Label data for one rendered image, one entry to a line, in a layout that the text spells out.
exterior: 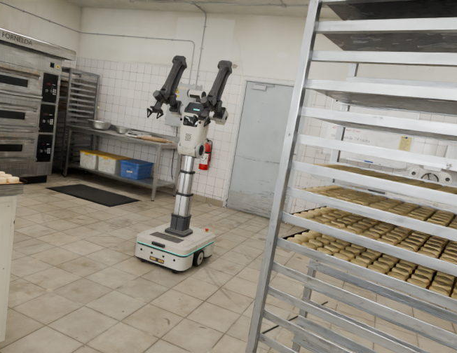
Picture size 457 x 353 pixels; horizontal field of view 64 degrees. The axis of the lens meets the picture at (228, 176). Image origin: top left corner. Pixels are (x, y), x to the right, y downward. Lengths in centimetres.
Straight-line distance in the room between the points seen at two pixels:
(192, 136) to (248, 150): 260
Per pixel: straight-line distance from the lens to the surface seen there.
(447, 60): 117
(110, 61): 728
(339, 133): 165
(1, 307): 221
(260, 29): 598
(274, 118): 568
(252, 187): 580
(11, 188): 201
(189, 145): 329
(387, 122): 116
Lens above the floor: 133
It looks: 8 degrees down
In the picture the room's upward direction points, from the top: 9 degrees clockwise
